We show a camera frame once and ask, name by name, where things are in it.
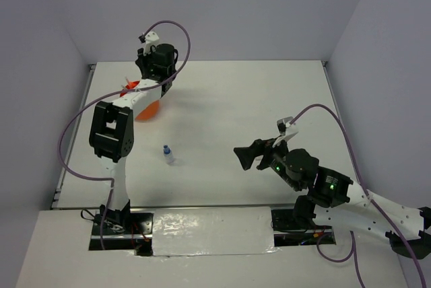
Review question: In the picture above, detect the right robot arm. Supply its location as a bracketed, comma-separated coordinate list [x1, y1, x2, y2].
[234, 139, 430, 260]

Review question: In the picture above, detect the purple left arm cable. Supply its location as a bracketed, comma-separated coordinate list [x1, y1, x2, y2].
[58, 20, 191, 250]

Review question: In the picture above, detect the reflective silver front panel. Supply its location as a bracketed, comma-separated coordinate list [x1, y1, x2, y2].
[152, 207, 276, 256]

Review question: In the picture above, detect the orange round divided container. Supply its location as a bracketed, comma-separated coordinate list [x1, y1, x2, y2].
[123, 80, 160, 122]

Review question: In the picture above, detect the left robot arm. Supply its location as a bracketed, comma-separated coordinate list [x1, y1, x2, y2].
[89, 43, 178, 233]

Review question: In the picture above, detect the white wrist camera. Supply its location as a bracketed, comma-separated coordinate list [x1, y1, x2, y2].
[272, 116, 298, 147]
[137, 31, 160, 56]

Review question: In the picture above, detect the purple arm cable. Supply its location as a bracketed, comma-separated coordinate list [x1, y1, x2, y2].
[291, 104, 428, 288]
[58, 20, 191, 250]

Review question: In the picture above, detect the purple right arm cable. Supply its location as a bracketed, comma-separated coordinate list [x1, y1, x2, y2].
[291, 104, 428, 288]

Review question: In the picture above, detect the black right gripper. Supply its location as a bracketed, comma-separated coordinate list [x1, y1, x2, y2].
[232, 133, 300, 190]

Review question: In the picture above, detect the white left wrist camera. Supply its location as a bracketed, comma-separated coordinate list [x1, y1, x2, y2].
[137, 31, 160, 56]

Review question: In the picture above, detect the small blue-capped glue bottle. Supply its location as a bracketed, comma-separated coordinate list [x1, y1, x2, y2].
[163, 145, 174, 165]

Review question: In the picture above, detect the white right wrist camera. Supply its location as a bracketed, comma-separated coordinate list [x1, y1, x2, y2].
[272, 116, 298, 147]

